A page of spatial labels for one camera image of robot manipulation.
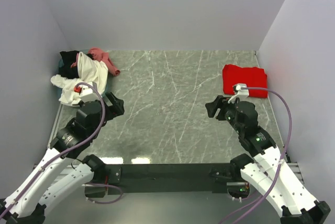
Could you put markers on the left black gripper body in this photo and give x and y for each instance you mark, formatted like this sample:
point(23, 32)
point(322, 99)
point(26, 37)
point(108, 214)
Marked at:
point(113, 110)

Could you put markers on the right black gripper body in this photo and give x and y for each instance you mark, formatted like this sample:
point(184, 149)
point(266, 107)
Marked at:
point(227, 111)

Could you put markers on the cream white t-shirt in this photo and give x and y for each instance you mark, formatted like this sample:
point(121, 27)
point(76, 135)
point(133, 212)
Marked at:
point(92, 71)

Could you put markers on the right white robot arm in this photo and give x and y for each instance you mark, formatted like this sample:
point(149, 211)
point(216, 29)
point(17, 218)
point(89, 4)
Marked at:
point(262, 165)

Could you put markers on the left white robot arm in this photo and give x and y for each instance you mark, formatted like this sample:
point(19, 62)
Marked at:
point(31, 201)

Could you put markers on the white t-shirt black trim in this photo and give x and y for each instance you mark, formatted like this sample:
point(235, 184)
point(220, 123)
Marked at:
point(69, 96)

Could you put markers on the folded red t-shirt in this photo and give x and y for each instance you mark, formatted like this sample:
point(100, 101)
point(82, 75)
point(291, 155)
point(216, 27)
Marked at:
point(233, 74)

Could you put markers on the pink t-shirt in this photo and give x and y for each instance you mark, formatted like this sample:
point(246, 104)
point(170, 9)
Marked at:
point(102, 56)

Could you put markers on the teal plastic basket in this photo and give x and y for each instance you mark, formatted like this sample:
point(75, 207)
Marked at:
point(91, 83)

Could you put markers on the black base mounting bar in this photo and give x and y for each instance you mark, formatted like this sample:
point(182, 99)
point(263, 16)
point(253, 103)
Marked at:
point(166, 178)

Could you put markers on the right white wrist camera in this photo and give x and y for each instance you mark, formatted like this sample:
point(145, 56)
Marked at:
point(240, 93)

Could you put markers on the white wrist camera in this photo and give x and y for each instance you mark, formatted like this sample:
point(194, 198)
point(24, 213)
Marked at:
point(86, 94)
point(240, 93)

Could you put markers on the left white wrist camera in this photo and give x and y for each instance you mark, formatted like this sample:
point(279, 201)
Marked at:
point(86, 94)

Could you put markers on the aluminium frame rail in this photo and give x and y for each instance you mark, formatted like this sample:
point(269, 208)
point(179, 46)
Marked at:
point(294, 167)

